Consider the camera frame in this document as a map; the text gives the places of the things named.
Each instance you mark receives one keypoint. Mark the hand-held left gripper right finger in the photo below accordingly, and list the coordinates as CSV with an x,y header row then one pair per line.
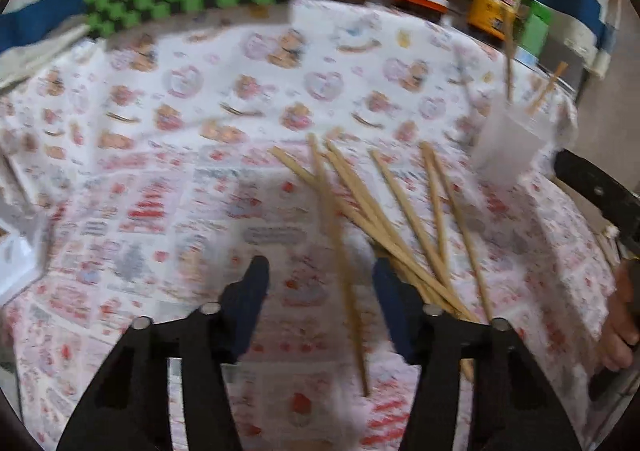
x,y
392,303

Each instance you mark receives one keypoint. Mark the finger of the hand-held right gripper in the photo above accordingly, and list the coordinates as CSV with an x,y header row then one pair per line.
x,y
595,188

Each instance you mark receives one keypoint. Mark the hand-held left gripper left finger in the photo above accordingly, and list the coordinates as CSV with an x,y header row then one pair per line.
x,y
252,291

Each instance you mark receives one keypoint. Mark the translucent plastic cup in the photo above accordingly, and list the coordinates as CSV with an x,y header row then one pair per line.
x,y
505,151

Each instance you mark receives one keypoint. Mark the pile of wooden chopsticks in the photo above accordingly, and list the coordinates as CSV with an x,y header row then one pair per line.
x,y
327,203

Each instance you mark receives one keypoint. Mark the person's right hand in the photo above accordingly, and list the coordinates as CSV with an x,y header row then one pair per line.
x,y
617,326

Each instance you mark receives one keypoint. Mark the wooden chopstick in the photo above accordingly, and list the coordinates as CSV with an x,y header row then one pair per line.
x,y
547,88
509,61

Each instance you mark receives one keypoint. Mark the printed tablecloth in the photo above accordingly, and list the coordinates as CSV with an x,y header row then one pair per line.
x,y
175,156

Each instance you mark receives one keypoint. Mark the green drink carton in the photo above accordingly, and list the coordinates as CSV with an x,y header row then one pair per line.
x,y
535,31

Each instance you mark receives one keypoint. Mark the white plastic object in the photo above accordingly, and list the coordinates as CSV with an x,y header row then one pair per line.
x,y
20,256

